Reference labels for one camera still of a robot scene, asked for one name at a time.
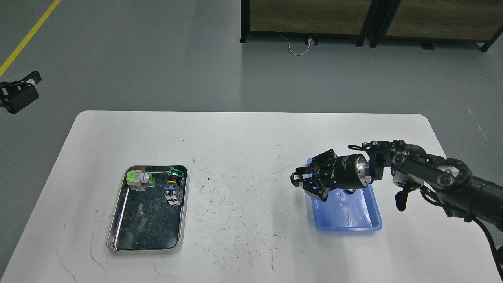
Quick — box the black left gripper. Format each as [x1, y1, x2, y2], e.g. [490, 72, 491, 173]
[0, 70, 42, 114]

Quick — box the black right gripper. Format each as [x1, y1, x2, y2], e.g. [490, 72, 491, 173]
[291, 149, 372, 202]

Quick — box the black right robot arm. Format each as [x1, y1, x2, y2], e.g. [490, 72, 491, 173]
[290, 140, 503, 276]

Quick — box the blue plastic tray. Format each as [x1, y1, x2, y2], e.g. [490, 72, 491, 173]
[305, 157, 383, 232]

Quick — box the silver metal tray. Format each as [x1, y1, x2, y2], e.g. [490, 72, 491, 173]
[106, 165, 190, 252]

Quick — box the green and white push button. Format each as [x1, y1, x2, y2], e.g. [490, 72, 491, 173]
[125, 170, 156, 191]

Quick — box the white power cable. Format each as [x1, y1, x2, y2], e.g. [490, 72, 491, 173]
[279, 34, 317, 56]

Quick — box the green button blue switch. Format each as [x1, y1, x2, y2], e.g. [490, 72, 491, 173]
[164, 169, 185, 206]

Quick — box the black frame wooden cabinet left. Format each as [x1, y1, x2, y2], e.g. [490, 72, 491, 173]
[240, 0, 383, 47]

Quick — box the black frame wooden cabinet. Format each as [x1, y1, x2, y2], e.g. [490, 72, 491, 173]
[240, 0, 383, 47]
[367, 0, 503, 52]

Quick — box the black frame wooden cabinet right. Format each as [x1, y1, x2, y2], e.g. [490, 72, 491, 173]
[367, 0, 503, 52]

